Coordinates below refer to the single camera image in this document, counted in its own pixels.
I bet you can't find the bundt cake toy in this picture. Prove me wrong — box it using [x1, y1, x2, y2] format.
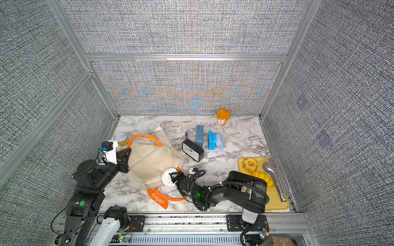
[242, 158, 258, 173]

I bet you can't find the white round alarm clock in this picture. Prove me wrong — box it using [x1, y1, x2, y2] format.
[161, 168, 179, 188]

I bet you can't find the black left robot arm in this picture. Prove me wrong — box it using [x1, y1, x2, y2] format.
[54, 148, 131, 246]

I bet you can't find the black square alarm clock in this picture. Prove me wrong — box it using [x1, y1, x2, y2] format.
[182, 139, 204, 162]

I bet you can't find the blue round whale alarm clock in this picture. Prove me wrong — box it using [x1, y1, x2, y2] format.
[208, 130, 216, 151]

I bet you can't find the yellow bread loaf toy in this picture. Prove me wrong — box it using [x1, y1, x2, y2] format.
[251, 171, 275, 187]

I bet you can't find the blue-grey rectangular alarm clock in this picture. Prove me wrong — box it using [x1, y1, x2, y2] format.
[195, 125, 204, 148]

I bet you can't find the cup with orange lid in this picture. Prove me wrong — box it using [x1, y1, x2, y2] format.
[216, 109, 231, 127]

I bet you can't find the yellow cutting board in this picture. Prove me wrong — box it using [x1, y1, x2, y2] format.
[238, 157, 290, 212]

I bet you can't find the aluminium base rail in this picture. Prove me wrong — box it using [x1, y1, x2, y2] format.
[76, 212, 315, 246]

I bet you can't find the beige canvas tote bag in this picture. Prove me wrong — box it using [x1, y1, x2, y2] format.
[125, 126, 184, 209]

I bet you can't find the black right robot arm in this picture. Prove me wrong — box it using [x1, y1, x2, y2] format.
[165, 169, 269, 237]

